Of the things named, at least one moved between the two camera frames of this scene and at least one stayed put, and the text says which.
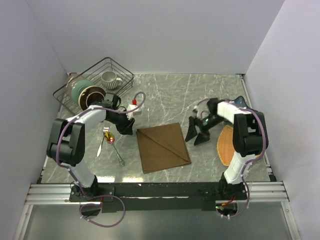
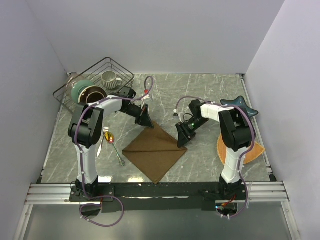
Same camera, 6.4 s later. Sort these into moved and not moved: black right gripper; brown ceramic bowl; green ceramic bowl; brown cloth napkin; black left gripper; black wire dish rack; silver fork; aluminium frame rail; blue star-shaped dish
Moved: black left gripper; black right gripper; brown cloth napkin
Not moved: green ceramic bowl; brown ceramic bowl; silver fork; black wire dish rack; blue star-shaped dish; aluminium frame rail
